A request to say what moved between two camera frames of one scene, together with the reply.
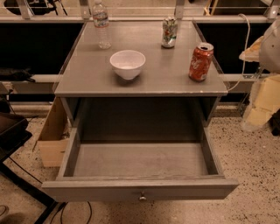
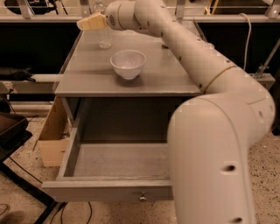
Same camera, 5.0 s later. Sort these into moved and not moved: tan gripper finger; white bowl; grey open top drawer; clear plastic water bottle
Moved: tan gripper finger
Not moved: grey open top drawer; white bowl; clear plastic water bottle
